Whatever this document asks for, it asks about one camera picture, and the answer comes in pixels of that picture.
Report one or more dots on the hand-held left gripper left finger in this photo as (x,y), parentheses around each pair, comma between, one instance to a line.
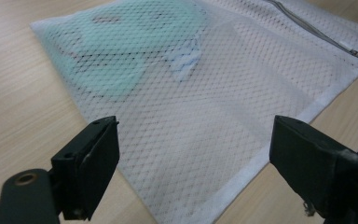
(88,165)

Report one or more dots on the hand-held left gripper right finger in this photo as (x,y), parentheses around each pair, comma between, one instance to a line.
(304,158)

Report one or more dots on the white mesh laundry bag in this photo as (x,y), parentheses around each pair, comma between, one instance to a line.
(211,124)

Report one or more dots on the mint green garment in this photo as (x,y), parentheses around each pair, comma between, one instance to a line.
(118,49)

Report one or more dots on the white garment with blue label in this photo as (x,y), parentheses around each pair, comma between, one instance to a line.
(230,59)

